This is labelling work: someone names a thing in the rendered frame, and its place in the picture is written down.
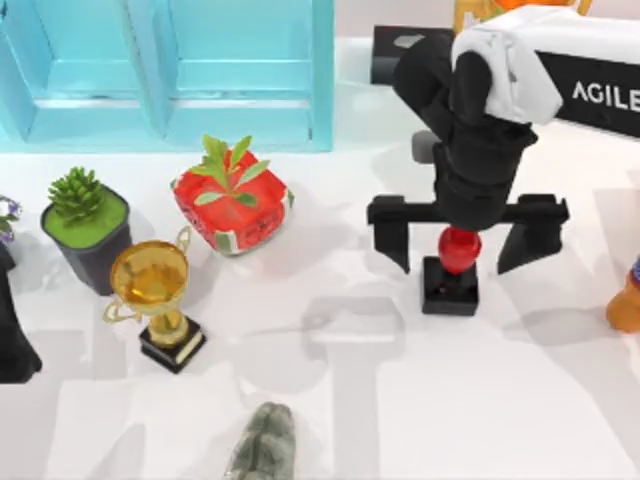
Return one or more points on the red pot with leafy plant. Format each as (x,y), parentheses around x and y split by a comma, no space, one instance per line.
(235,210)

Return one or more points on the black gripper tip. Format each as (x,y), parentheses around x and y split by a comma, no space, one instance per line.
(12,325)

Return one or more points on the grey green mottled object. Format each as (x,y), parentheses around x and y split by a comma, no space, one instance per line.
(265,445)

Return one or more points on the black flat box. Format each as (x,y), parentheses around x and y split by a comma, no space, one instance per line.
(385,55)

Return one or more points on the light blue rack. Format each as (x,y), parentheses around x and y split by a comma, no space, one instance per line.
(250,75)

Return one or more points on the purple flower plant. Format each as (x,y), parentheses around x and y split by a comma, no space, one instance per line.
(7,215)

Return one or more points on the gold trophy with black base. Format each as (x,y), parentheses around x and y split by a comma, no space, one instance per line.
(150,275)

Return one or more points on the orange bottle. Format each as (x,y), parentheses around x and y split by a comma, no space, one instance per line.
(627,305)

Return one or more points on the red trophy with black base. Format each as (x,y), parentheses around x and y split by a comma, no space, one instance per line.
(457,255)

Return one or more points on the black pot with green plant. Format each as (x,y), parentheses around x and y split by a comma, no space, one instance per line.
(90,235)

